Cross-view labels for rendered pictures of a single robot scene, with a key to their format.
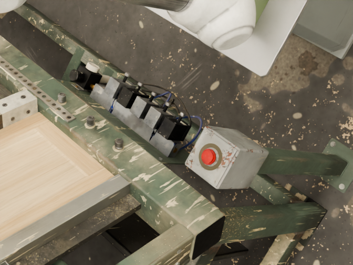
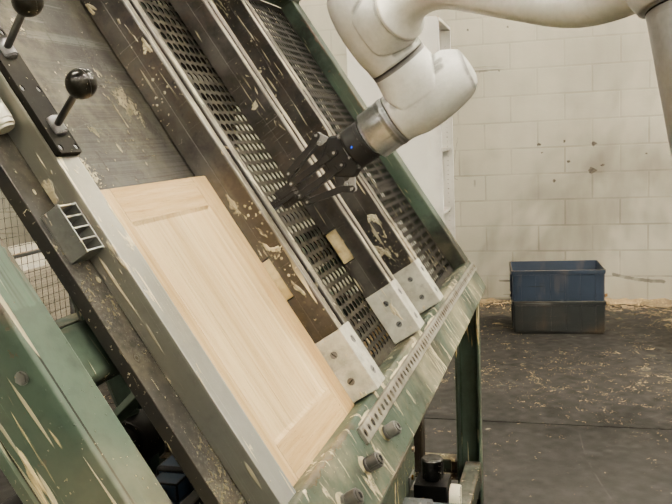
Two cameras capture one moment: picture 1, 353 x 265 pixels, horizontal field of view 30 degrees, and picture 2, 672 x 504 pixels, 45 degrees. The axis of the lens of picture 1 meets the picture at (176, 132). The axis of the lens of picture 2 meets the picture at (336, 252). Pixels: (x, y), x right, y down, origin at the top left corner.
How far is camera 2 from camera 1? 1.03 m
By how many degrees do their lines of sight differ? 49
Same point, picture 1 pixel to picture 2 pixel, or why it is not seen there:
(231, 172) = not seen: outside the picture
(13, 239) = (144, 268)
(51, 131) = (331, 411)
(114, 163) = (313, 484)
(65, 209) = (210, 371)
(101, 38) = not seen: outside the picture
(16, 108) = (354, 353)
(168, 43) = not seen: outside the picture
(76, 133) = (344, 436)
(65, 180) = (258, 404)
